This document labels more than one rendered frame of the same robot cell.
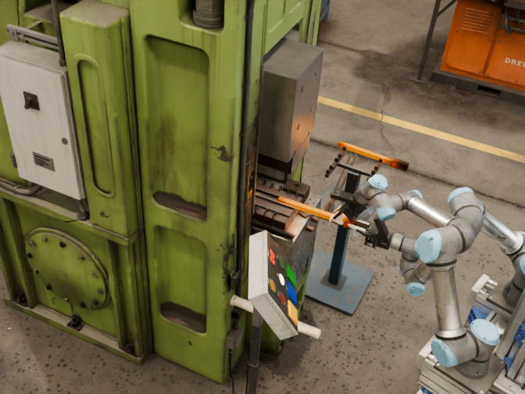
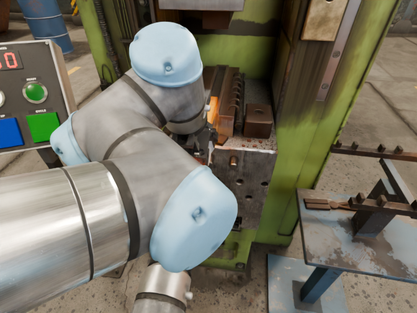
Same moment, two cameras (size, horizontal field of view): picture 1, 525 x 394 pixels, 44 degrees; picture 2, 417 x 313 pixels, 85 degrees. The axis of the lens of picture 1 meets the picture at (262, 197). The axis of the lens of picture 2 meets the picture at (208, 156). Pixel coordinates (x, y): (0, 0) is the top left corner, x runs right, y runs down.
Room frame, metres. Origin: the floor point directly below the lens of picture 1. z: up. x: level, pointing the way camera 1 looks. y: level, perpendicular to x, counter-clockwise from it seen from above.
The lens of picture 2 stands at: (2.19, -0.77, 1.37)
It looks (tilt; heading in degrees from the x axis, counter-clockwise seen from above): 41 degrees down; 76
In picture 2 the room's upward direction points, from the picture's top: straight up
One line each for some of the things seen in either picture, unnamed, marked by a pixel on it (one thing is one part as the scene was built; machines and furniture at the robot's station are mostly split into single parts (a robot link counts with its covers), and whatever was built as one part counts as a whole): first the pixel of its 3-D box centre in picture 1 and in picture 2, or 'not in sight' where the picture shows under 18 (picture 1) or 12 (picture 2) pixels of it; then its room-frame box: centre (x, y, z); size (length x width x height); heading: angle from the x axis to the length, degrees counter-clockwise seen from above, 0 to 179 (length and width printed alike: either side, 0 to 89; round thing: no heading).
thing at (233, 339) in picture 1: (233, 337); not in sight; (2.04, 0.09, 0.36); 0.09 x 0.07 x 0.12; 158
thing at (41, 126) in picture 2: (290, 275); (46, 127); (1.88, -0.14, 1.01); 0.07 x 0.05 x 0.07; 3
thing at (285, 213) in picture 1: (254, 200); (211, 94); (2.40, 0.04, 0.96); 0.42 x 0.20 x 0.09; 68
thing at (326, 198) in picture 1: (348, 202); (361, 230); (2.79, -0.49, 0.67); 0.40 x 0.30 x 0.02; 156
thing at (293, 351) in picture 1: (286, 341); (203, 266); (2.31, -0.20, 0.01); 0.58 x 0.39 x 0.01; 158
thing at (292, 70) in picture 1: (265, 88); not in sight; (2.44, 0.02, 1.56); 0.42 x 0.39 x 0.40; 68
